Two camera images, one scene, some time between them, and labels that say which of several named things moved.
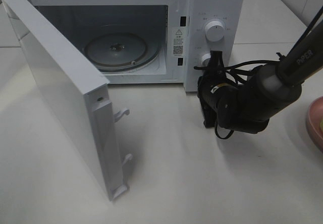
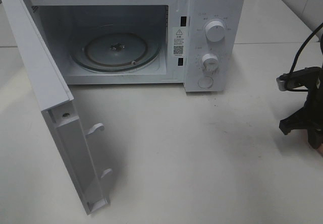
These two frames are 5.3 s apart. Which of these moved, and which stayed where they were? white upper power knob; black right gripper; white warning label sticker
Moved: black right gripper
Stayed: white warning label sticker; white upper power knob
